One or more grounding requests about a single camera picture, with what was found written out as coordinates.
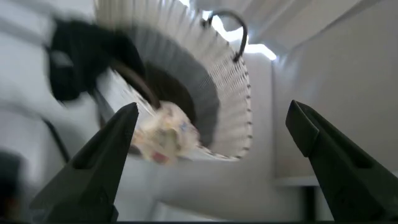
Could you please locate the white laundry basket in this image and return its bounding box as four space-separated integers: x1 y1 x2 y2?
93 0 253 162

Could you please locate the cream printed garment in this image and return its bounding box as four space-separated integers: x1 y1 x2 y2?
132 101 201 166

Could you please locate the white curtain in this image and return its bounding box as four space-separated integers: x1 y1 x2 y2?
186 0 385 55

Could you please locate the black cable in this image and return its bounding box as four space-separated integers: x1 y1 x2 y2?
42 117 72 164

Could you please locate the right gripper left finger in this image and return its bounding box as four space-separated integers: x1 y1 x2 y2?
29 101 140 223

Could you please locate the black garment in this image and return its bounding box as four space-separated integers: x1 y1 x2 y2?
46 18 147 103

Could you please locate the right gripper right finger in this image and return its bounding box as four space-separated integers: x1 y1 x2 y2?
285 99 398 223

